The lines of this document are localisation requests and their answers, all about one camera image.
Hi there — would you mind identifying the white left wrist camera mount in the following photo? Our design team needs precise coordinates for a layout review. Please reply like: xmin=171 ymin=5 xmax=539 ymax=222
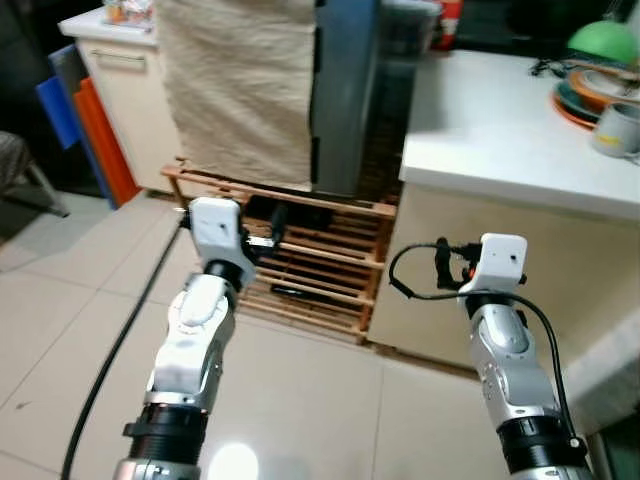
xmin=188 ymin=197 xmax=247 ymax=264

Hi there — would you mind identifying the white kitchen counter block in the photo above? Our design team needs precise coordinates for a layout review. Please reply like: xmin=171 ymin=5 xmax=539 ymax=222
xmin=364 ymin=48 xmax=640 ymax=437

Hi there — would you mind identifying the green bowl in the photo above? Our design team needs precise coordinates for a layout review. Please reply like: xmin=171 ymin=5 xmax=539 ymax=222
xmin=566 ymin=20 xmax=640 ymax=69

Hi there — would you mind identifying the thin black cable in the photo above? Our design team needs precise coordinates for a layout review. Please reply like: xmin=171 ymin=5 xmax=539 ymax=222
xmin=528 ymin=58 xmax=573 ymax=81

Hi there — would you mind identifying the beige hanging cloth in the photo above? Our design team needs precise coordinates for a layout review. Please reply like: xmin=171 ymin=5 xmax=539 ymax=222
xmin=154 ymin=0 xmax=320 ymax=192

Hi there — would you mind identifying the red container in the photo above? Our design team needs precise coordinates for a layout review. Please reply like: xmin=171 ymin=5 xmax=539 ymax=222
xmin=434 ymin=0 xmax=464 ymax=52

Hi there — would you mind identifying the grey fridge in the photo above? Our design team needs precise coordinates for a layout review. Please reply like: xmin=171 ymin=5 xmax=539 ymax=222
xmin=310 ymin=0 xmax=443 ymax=198

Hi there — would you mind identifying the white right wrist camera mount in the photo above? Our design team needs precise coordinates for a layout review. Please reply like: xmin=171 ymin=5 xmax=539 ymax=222
xmin=468 ymin=233 xmax=529 ymax=297

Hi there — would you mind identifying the orange flat board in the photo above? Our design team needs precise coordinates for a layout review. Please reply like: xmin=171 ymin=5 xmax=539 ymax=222
xmin=71 ymin=76 xmax=143 ymax=208

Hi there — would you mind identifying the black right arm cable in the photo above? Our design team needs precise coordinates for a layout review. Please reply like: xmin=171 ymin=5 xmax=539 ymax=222
xmin=387 ymin=240 xmax=577 ymax=441

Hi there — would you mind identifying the grey mug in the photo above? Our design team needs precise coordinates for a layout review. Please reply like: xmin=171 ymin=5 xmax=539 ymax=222
xmin=589 ymin=100 xmax=640 ymax=160

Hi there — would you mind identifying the white cabinet with drawers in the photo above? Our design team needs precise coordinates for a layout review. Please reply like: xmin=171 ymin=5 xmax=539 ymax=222
xmin=57 ymin=4 xmax=187 ymax=197

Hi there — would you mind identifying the chair with metal leg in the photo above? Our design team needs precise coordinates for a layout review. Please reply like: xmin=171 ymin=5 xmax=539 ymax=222
xmin=0 ymin=130 xmax=72 ymax=220

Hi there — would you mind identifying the metal drawer handle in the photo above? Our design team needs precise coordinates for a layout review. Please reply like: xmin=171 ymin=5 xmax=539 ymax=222
xmin=92 ymin=48 xmax=149 ymax=69

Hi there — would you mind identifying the wooden slatted rack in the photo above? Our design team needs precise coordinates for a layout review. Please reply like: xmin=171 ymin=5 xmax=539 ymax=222
xmin=162 ymin=158 xmax=400 ymax=347

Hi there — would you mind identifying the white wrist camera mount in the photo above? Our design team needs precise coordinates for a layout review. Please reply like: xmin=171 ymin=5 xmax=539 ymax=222
xmin=188 ymin=197 xmax=247 ymax=264
xmin=468 ymin=233 xmax=529 ymax=297

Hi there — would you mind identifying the stack of plates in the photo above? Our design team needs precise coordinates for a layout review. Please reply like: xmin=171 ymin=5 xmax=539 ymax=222
xmin=549 ymin=62 xmax=640 ymax=132

